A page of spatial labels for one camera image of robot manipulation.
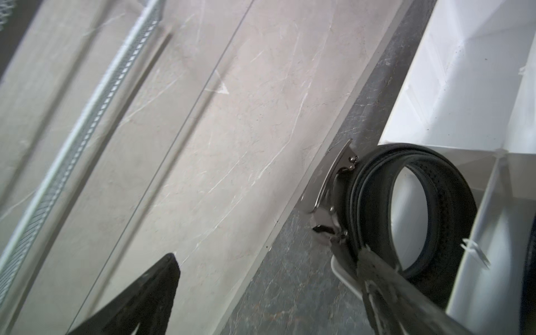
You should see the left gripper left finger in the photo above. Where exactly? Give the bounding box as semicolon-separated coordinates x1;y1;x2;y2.
70;253;181;334

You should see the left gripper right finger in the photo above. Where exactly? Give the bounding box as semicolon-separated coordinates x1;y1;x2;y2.
357;249;470;334

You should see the long black leather belt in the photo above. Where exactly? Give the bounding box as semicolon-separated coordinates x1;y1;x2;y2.
519;220;535;334

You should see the white divided storage box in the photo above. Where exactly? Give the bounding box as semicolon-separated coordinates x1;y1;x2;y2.
330;0;536;335

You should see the white wire mesh basket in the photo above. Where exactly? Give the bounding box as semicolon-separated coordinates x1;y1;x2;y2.
1;0;165;306

